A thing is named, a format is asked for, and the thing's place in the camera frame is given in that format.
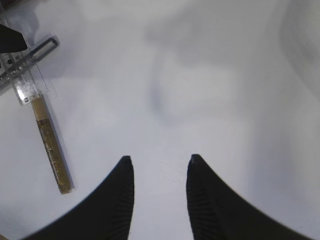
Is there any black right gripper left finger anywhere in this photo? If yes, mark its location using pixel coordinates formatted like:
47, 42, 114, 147
26, 156, 135, 240

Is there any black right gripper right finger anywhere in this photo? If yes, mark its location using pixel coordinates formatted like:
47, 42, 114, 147
186, 154, 308, 240

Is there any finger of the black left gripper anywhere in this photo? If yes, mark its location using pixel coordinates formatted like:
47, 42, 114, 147
0, 24, 28, 54

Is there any silver glitter pen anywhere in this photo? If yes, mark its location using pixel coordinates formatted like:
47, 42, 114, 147
0, 36, 60, 90

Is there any gold glitter pen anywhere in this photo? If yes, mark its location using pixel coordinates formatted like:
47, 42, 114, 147
31, 95, 73, 195

